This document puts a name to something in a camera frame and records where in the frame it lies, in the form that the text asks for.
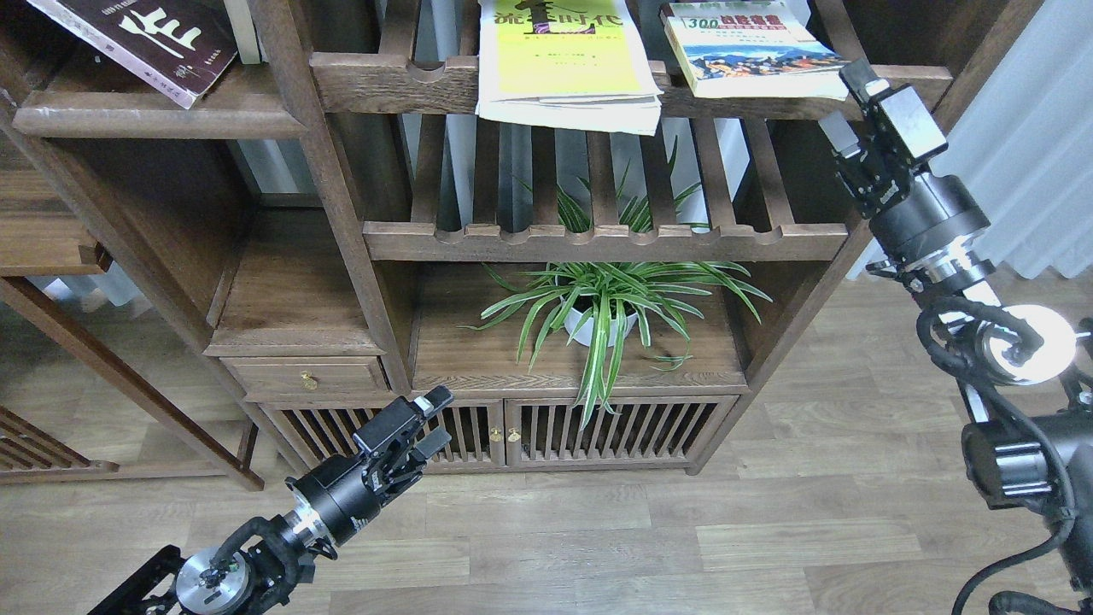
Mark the maroon book white characters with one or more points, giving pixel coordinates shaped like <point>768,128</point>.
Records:
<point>181,48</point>

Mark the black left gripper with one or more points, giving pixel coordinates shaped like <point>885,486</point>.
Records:
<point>342,495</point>

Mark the blue landscape cover book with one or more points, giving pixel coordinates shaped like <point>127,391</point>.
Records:
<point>750,49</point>

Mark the white plant pot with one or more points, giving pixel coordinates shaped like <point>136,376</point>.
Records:
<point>581,328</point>

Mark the dark wooden bookshelf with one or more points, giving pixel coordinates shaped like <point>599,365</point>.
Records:
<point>330,211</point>

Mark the white upright book spine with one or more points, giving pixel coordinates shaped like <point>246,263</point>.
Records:
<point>244,31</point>

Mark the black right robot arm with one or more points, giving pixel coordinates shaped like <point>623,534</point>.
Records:
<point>1028,441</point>

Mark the brass drawer knob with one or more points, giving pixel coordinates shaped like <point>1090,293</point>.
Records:
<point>308,382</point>

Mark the green spider plant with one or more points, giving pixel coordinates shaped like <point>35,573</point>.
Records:
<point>651,289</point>

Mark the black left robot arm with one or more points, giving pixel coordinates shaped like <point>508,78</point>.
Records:
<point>262,561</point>

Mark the yellow cover book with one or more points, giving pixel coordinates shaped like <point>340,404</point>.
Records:
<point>578,65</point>

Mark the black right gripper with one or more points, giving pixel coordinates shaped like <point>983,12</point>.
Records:
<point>912,220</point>

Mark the white pleated curtain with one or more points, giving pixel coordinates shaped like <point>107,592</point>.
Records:
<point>1018,110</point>

